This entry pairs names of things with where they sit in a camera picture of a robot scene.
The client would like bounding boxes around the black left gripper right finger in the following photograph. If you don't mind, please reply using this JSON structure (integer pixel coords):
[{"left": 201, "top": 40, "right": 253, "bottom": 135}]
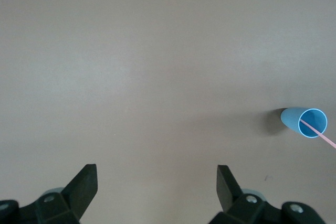
[{"left": 207, "top": 165, "right": 327, "bottom": 224}]

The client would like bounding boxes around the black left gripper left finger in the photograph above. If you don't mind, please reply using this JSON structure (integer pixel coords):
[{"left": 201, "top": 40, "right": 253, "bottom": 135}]
[{"left": 0, "top": 163, "right": 99, "bottom": 224}]

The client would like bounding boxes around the blue cup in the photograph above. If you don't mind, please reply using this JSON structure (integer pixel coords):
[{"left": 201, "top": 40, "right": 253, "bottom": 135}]
[{"left": 280, "top": 106, "right": 329, "bottom": 140}]

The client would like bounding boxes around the pink chopstick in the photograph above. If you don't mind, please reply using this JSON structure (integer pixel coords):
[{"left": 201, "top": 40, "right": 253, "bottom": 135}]
[{"left": 299, "top": 119, "right": 336, "bottom": 150}]

